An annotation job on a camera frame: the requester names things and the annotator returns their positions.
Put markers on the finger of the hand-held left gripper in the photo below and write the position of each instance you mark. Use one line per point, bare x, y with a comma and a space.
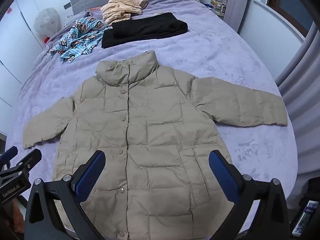
8, 153
30, 158

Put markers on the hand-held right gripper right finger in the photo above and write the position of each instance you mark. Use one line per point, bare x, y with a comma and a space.
222, 175

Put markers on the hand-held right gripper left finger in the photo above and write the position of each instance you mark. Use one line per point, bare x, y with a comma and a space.
91, 175

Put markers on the beige puffer jacket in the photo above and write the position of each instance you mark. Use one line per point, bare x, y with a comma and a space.
162, 130

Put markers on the printed booklet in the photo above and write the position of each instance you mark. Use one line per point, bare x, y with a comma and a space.
303, 217

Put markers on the black bag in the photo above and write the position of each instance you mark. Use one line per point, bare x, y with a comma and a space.
313, 192

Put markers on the white wardrobe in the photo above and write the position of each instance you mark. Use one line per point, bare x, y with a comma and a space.
17, 42

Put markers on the grey curtain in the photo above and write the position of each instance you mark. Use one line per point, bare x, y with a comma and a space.
300, 92

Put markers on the purple plush blanket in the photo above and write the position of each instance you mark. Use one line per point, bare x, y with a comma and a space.
212, 50

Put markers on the blue monkey print pajamas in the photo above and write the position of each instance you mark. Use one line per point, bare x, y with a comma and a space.
80, 37

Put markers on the black folded garment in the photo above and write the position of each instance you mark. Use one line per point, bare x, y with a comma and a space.
145, 28

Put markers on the nightstand clutter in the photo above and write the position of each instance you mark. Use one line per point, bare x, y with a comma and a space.
218, 6

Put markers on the beige striped garment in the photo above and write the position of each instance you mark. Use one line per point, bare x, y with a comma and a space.
120, 7

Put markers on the window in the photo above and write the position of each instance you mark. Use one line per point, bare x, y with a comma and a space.
287, 2

